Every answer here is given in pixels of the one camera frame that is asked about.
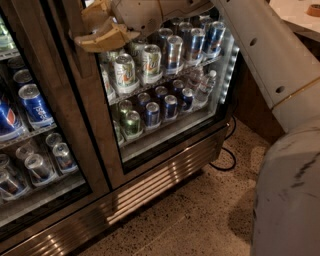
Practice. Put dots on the glass fridge door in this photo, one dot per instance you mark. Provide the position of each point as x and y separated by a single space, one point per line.
30 55
105 106

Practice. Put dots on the Red Bull can right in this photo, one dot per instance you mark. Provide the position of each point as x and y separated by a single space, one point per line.
214 38

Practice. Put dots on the blue soda can middle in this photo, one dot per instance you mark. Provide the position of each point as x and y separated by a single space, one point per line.
170 107

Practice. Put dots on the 7up can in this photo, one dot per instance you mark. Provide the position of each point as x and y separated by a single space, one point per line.
150 69
125 74

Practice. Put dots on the blue soda can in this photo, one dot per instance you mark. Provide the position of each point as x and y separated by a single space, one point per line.
170 107
152 114
187 98

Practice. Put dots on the red bull can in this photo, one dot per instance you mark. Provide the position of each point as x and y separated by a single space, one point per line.
214 38
195 44
174 47

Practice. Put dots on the brown bowl on counter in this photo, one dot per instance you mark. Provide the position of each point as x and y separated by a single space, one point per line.
314 10

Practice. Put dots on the front 7up can left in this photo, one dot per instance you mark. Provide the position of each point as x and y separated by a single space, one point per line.
125 74

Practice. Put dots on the front Red Bull can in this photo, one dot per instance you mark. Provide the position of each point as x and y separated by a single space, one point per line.
174 47

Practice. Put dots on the front blue Pepsi can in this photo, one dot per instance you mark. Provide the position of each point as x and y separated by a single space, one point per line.
37 111

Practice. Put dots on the clear water bottle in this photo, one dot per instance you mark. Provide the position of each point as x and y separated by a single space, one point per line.
205 88

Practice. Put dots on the large Pepsi can left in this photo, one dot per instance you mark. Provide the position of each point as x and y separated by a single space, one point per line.
11 124

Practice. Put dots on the green soda can front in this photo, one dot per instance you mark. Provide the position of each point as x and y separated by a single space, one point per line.
131 124

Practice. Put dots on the blue soda can right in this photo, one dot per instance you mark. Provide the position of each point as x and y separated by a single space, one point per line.
187 98

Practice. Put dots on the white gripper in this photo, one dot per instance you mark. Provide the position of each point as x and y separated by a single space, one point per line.
136 14

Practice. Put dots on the blue soda can front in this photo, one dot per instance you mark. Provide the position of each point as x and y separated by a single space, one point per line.
152 114

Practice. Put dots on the front 7up can right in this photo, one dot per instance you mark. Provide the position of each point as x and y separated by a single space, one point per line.
150 69

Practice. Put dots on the silver can lower left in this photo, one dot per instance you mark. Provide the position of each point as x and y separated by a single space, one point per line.
40 170

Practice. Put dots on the silver blue can lower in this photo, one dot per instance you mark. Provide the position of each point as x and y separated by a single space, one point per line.
64 158

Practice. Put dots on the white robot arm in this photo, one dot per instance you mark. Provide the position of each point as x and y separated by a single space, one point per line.
286 209

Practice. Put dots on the steel fridge base grille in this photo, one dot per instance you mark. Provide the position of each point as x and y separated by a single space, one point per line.
67 222

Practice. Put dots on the Red Bull can middle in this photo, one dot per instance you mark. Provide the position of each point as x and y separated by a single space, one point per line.
195 44

